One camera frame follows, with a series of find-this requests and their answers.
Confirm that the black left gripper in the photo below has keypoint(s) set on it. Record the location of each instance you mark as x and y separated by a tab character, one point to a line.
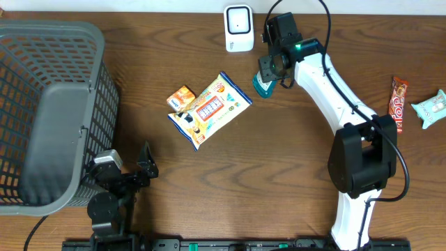
145	162

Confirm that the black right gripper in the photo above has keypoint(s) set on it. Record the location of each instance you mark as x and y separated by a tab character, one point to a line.
265	73

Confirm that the teal mouthwash bottle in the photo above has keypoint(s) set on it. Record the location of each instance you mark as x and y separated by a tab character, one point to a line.
264	89

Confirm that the yellow snack bag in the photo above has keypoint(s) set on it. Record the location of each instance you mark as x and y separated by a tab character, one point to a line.
216	106

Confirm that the small orange snack packet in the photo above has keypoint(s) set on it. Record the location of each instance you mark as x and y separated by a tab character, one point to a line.
181	99

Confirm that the red brown chocolate bar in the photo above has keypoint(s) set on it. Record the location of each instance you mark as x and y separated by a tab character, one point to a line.
397	100

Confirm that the teal wet wipes pack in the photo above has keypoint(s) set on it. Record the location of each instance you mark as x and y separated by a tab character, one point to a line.
431	110

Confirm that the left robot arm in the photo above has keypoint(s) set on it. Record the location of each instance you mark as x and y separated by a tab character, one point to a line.
111	211

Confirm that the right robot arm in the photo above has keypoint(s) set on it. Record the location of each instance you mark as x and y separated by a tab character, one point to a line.
363	155

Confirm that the white barcode scanner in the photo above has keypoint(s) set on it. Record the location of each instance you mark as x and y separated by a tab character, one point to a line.
239	28

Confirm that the grey plastic shopping basket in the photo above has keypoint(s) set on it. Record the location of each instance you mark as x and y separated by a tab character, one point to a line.
59	109

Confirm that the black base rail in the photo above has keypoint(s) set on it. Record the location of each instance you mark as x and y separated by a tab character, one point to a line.
178	245

